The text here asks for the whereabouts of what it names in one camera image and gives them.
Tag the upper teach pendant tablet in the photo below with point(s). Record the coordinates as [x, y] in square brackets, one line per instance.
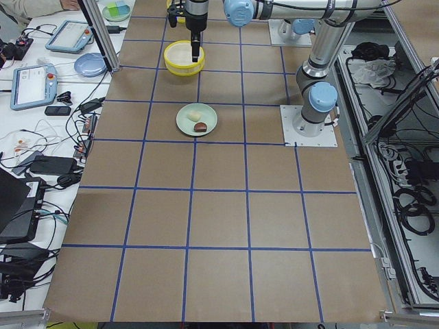
[70, 37]

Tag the green sponge block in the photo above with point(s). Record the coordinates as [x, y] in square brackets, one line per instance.
[113, 11]

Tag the lower teach pendant tablet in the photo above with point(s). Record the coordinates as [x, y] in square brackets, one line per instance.
[33, 86]

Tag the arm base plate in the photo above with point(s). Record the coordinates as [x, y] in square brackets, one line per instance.
[278, 39]
[299, 133]

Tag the green glass bowl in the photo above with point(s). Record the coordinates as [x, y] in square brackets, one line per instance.
[124, 13]

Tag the black power adapter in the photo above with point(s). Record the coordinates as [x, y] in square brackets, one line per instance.
[52, 165]

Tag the brown steamed bun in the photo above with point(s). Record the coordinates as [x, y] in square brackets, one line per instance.
[200, 127]

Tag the light green plate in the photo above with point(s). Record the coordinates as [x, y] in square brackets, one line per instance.
[208, 116]

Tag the blue sponge block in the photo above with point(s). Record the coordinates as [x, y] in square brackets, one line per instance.
[116, 4]

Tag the teach pendant tablet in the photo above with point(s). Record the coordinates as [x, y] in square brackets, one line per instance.
[70, 37]
[33, 86]

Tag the black laptop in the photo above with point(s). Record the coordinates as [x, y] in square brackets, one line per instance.
[21, 199]

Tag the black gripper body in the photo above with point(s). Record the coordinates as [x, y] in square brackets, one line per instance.
[195, 18]

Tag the crumpled white cloth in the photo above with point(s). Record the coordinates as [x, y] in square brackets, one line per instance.
[375, 73]

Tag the white steamed bun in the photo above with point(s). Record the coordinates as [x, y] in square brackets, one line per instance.
[194, 116]

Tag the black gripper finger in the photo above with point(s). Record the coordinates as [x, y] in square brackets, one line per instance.
[172, 20]
[195, 46]

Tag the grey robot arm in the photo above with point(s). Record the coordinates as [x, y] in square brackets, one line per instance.
[337, 19]
[297, 27]

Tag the aluminium frame post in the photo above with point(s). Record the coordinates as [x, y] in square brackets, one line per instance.
[95, 21]

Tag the yellow steamer basket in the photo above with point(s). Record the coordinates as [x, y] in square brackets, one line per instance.
[178, 59]

